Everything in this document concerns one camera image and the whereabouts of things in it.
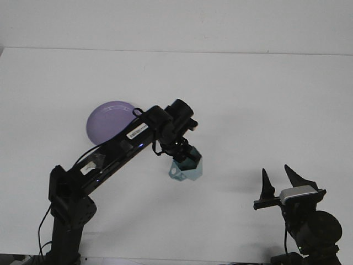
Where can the pale blue hexagonal cup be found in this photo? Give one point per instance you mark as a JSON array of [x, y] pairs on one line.
[[193, 172]]

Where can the purple round plate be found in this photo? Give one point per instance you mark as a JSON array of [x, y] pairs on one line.
[[107, 121]]

